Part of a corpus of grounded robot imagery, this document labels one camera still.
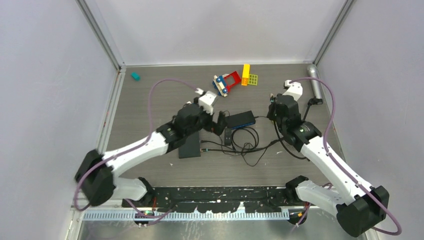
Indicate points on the teal block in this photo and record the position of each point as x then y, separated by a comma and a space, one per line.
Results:
135, 76

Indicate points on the yellow toy brick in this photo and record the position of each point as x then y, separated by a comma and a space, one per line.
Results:
245, 74

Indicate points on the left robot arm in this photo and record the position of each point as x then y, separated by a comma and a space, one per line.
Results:
99, 175

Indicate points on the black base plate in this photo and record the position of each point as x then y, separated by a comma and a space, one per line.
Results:
254, 199

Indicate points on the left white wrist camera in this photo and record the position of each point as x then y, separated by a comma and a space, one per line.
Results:
207, 101

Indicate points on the silver microphone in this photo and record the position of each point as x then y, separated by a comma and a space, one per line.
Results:
313, 73

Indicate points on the black power adapter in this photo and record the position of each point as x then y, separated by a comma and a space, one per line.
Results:
227, 136

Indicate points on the red blue toy vehicle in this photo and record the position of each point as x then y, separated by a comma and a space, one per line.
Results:
226, 82

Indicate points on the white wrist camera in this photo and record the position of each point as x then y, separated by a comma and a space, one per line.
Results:
293, 89
207, 101

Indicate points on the black mini tripod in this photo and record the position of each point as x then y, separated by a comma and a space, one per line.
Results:
311, 102

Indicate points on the lime green grid plate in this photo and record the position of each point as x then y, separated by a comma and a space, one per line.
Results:
253, 80

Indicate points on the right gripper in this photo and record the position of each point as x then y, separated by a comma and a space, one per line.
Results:
270, 114

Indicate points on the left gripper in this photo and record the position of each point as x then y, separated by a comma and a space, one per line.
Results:
216, 128

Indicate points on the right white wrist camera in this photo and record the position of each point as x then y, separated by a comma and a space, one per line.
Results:
293, 89

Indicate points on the black network switch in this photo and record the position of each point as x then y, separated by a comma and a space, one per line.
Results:
240, 120

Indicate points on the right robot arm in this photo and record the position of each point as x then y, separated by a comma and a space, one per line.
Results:
357, 205

